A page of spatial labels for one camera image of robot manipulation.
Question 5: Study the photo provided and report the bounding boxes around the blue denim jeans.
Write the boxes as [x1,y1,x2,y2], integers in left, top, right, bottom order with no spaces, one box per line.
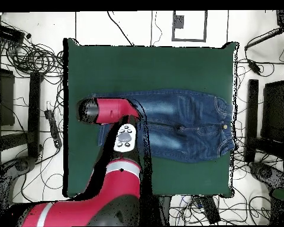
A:
[86,88,236,164]

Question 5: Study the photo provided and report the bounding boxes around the dark green table cloth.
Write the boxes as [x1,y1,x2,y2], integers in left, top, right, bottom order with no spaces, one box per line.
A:
[63,37,240,198]

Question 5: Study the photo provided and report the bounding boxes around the black power strip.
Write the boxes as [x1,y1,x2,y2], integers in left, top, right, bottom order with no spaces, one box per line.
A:
[44,109,63,149]

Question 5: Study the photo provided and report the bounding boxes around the black floor bar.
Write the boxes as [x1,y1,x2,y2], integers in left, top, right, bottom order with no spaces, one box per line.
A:
[199,195,221,225]

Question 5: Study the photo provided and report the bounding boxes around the black power adapter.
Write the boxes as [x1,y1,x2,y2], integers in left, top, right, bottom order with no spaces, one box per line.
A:
[247,59,262,74]

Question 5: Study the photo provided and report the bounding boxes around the grey stand foot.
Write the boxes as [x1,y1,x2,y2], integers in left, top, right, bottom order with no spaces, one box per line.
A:
[0,156,37,206]
[248,161,284,192]

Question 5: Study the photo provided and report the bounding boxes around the black rod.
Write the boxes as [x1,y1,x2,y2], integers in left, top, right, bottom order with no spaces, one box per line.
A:
[244,26,284,51]

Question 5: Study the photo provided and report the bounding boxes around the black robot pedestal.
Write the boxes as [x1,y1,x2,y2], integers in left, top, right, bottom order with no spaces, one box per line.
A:
[157,195,173,226]

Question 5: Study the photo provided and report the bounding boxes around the long black cable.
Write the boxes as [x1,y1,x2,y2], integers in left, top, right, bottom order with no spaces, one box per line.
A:
[106,11,135,46]

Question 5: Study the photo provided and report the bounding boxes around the black metal frame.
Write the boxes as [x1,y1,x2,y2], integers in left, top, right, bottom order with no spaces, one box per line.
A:
[244,79,284,163]
[0,53,43,161]

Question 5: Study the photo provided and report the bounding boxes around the black cable tangle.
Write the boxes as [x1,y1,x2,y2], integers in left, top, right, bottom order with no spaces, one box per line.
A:
[0,35,64,79]

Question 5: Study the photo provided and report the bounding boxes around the black network switch box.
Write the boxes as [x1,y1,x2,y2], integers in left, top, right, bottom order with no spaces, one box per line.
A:
[0,24,25,44]

